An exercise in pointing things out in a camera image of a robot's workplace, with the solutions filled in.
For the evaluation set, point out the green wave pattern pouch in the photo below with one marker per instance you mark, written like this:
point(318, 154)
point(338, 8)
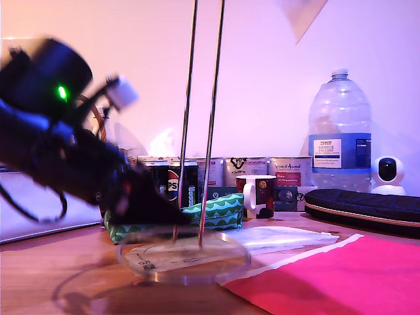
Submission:
point(223, 210)

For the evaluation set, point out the dark box round emblem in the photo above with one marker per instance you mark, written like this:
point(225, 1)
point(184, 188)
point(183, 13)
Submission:
point(287, 197)

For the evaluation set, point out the small white box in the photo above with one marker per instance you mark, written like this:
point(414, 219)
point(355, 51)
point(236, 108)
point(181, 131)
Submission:
point(306, 193)

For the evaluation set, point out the small white round camera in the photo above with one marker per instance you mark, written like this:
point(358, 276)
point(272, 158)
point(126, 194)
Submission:
point(388, 174)

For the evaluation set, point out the pink padded envelope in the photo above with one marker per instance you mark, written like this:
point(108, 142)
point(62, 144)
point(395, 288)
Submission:
point(344, 279)

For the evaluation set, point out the dark quilted zip case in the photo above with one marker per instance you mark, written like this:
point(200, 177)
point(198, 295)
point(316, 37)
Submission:
point(361, 206)

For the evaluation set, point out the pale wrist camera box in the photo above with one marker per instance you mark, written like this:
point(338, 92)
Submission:
point(123, 93)

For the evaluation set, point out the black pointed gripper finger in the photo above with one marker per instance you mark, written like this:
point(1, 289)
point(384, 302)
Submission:
point(144, 206)

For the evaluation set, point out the metallic paper towel stand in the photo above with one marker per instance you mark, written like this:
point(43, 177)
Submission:
point(215, 82)

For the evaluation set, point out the white crumpled tissue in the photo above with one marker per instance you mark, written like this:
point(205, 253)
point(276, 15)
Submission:
point(165, 142)

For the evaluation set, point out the large clear water bottle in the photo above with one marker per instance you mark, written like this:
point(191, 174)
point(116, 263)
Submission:
point(341, 115)

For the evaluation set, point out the black Pepsi can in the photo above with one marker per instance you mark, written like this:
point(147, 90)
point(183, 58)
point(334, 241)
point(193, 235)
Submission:
point(160, 183)
point(191, 183)

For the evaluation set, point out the beige cardboard box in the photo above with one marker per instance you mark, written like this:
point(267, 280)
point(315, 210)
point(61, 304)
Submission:
point(131, 151)

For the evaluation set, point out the white Lancome cosmetic case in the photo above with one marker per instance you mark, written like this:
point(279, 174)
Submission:
point(33, 226)

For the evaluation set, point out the pale printed carton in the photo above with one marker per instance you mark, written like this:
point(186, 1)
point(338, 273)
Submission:
point(154, 158)

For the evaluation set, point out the clear plastic mailing bag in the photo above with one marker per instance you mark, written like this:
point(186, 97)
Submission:
point(279, 239)

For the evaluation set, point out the white and dark red mug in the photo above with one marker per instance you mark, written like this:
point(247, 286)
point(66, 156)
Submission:
point(262, 197)

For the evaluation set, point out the dark box with pin icon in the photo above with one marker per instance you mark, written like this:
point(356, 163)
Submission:
point(223, 193)

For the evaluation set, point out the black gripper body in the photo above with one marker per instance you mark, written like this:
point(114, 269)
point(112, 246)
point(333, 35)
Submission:
point(82, 167)

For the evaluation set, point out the silver pouch black logo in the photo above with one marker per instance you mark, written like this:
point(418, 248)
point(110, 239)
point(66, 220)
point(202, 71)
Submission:
point(246, 170)

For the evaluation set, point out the white paper towel roll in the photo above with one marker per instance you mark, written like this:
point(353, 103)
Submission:
point(302, 19)

